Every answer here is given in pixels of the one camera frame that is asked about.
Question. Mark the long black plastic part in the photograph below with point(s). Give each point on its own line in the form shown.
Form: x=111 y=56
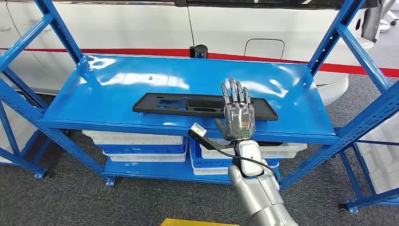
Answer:
x=149 y=107

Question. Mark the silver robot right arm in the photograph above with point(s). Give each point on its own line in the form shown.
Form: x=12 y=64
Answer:
x=258 y=193

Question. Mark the blue metal shelf rack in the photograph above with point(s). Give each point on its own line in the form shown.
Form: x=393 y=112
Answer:
x=31 y=167
x=124 y=93
x=367 y=201

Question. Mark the blue plastic bin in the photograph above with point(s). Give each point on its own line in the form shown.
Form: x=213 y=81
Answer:
x=143 y=149
x=212 y=163

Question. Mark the black cylinder sensor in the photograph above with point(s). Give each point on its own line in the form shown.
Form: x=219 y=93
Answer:
x=199 y=51

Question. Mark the white car with red stripe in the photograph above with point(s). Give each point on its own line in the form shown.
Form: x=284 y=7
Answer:
x=124 y=25

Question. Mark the white plastic crate stack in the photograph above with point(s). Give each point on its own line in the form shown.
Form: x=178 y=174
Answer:
x=385 y=156

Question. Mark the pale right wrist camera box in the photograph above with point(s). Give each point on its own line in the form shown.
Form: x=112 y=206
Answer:
x=198 y=129

